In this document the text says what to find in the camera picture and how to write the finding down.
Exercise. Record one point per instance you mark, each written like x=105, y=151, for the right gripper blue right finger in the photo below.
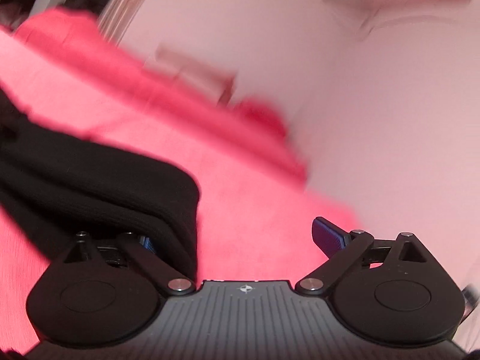
x=328, y=237

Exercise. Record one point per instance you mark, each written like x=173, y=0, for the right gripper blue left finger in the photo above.
x=145, y=242

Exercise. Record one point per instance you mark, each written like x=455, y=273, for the pink patterned curtain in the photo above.
x=116, y=17

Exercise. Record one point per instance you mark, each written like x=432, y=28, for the far pink bed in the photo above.
x=71, y=38

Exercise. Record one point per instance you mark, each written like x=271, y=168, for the folded red blanket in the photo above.
x=260, y=112

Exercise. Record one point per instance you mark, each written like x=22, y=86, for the lower pink pillow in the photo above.
x=214, y=82

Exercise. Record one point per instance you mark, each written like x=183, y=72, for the black knit pants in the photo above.
x=54, y=186

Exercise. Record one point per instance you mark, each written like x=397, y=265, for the near pink bed blanket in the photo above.
x=254, y=222

